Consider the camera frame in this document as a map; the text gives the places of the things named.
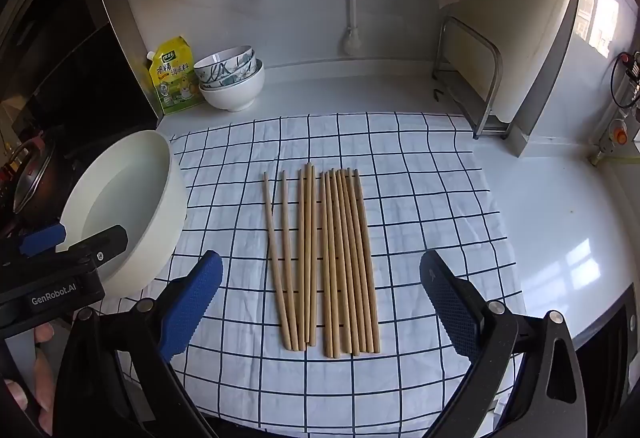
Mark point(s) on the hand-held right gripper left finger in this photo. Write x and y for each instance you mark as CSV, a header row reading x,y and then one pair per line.
x,y
192,305

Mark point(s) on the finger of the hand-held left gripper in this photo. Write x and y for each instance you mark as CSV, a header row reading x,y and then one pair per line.
x,y
102,243
45,238

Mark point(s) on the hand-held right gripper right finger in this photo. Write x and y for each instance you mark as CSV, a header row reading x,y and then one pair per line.
x,y
450,308

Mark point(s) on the large white pot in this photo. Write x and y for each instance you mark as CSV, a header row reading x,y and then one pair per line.
x,y
125,213

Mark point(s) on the row of wooden chopsticks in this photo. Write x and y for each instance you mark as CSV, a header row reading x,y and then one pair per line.
x,y
340,268

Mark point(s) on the person's left hand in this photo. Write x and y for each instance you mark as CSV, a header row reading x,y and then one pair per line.
x,y
45,383

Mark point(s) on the dark cooking pan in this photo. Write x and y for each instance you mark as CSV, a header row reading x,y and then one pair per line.
x,y
37,178

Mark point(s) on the white checkered cloth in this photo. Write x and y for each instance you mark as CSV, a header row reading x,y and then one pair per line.
x,y
425,218

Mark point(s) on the yellow seasoning pouch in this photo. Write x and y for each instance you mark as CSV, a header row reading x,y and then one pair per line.
x,y
175,83

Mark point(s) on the black range hood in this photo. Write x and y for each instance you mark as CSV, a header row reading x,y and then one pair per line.
x,y
65,58

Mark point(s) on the plain white bowl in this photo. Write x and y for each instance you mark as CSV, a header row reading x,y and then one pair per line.
x,y
232,95

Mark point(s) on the patterned ceramic bowl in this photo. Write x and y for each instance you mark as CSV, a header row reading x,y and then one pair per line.
x,y
227,63
257,68

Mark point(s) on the metal board rack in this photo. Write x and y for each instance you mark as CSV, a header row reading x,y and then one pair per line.
x,y
492,68

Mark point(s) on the white cutting board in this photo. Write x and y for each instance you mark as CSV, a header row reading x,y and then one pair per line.
x,y
525,18

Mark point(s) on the window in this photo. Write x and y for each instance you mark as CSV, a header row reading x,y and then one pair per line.
x,y
600,8

